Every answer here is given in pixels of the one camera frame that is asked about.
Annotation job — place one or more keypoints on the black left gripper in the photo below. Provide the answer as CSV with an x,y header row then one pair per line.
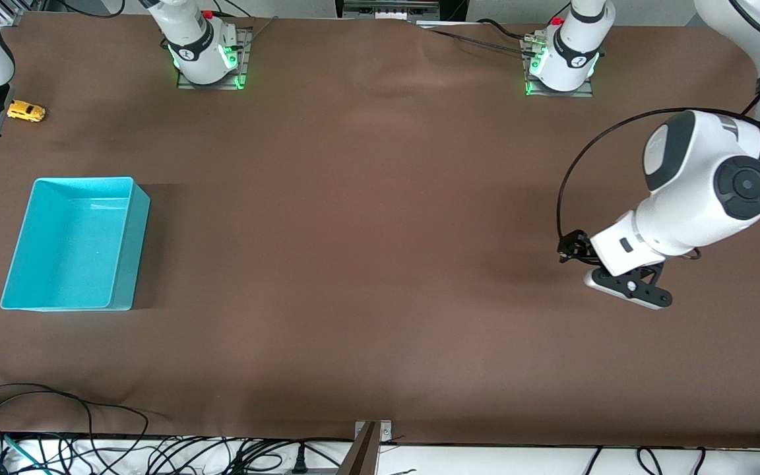
x,y
578,247

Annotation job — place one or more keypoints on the yellow beetle toy car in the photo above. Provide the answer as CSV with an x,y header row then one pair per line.
x,y
26,111

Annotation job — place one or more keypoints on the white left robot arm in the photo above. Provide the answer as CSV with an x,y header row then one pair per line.
x,y
696,171

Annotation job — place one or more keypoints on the turquoise plastic bin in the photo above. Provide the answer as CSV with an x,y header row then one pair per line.
x,y
70,251

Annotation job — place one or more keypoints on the brown table cover sheet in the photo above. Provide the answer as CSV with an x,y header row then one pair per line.
x,y
353,264

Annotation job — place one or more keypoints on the aluminium profile bar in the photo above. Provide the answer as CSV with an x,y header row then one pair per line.
x,y
360,458

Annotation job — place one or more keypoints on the grey power strip box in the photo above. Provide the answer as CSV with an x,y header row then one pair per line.
x,y
386,10

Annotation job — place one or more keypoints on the black power plug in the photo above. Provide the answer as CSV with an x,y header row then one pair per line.
x,y
299,462

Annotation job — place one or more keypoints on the aluminium frame corner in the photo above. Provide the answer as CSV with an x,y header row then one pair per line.
x,y
10,10

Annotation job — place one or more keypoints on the small metal bracket plate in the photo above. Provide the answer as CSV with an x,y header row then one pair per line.
x,y
385,429

